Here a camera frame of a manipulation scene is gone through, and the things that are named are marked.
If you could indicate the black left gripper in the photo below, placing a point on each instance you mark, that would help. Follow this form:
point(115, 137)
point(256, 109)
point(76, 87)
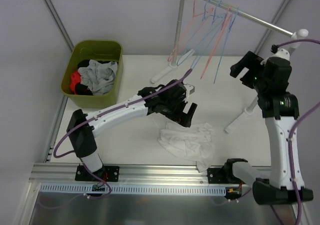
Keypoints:
point(180, 113)

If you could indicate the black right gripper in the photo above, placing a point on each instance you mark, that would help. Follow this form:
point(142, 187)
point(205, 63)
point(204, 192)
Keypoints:
point(246, 66)

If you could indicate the white garment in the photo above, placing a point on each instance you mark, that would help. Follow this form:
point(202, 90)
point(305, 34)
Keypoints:
point(195, 143)

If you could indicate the pink wire hanger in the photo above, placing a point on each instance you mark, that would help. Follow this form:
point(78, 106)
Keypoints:
point(182, 42)
point(217, 41)

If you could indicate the light blue wire hanger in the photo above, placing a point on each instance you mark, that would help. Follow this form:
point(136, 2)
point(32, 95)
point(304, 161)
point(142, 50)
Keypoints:
point(190, 49)

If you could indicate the grey tank top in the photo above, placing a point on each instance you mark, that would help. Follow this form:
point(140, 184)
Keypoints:
point(97, 77)

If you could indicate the black tank top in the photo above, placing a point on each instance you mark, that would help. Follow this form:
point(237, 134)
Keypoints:
point(80, 90)

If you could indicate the red tank top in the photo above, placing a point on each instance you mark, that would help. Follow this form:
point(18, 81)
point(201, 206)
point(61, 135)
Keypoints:
point(75, 78)

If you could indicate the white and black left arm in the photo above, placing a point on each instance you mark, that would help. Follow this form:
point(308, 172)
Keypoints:
point(168, 100)

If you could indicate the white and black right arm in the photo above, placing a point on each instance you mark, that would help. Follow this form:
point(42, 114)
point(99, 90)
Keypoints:
point(280, 111)

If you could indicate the silver and white clothes rack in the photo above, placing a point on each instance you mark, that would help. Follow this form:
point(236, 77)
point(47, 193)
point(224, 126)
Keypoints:
point(270, 27)

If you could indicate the olive green plastic basket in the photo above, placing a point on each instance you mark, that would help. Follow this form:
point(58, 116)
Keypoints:
point(98, 50)

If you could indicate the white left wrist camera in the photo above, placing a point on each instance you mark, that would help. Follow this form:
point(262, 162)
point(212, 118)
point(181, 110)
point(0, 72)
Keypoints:
point(190, 89)

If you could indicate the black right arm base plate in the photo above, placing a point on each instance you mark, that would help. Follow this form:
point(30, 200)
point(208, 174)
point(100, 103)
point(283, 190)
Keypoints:
point(221, 176)

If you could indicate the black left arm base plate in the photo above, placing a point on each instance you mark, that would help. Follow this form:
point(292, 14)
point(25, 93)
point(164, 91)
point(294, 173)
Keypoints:
point(108, 173)

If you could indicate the aluminium frame rail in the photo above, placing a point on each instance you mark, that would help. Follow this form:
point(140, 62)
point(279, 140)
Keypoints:
point(180, 175)

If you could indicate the white slotted cable duct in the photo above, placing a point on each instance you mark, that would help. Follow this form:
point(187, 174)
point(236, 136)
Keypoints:
point(134, 189)

